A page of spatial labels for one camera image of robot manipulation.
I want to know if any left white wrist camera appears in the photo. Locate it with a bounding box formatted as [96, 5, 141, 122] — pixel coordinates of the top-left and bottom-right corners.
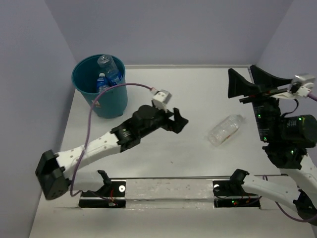
[150, 88, 172, 111]

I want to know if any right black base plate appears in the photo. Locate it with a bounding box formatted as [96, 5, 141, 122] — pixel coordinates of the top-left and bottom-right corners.
[212, 180, 261, 209]

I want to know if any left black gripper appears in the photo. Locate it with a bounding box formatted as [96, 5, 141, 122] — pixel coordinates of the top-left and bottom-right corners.
[138, 103, 187, 138]

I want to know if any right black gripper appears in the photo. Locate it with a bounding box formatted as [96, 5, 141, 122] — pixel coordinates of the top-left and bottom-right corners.
[223, 63, 287, 139]

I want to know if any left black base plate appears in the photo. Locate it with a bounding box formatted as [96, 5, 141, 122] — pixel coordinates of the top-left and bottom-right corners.
[78, 179, 126, 209]

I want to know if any teal plastic bin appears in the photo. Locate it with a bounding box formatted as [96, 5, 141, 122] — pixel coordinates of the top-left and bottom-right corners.
[71, 54, 128, 119]

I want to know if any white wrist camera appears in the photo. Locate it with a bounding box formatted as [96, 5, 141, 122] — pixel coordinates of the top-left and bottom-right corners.
[150, 88, 172, 111]
[271, 73, 316, 100]

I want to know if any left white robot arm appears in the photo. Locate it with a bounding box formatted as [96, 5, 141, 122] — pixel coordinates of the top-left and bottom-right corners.
[35, 105, 189, 200]

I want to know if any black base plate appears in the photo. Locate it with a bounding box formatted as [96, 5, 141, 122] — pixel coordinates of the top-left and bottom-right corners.
[212, 180, 261, 209]
[78, 179, 126, 209]

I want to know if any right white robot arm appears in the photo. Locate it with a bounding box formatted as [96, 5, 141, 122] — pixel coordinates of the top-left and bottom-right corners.
[228, 65, 317, 226]

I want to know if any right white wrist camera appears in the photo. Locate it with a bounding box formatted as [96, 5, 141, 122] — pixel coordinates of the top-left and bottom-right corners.
[271, 73, 316, 100]

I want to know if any Pocari bottle white cap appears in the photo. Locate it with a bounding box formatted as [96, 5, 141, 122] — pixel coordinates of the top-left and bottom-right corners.
[96, 72, 110, 94]

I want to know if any clear bottle beige label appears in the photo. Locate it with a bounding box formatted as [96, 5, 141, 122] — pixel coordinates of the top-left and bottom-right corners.
[207, 115, 245, 147]

